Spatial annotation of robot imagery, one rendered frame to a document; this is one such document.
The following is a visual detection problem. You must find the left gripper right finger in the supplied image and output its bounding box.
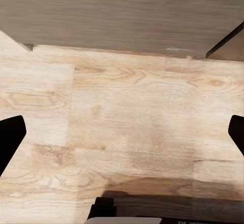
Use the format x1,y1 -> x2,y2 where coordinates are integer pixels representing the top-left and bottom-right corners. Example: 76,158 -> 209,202
228,115 -> 244,155

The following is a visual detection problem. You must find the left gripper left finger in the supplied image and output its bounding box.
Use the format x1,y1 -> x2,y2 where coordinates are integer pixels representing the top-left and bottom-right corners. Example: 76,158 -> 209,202
0,115 -> 26,176

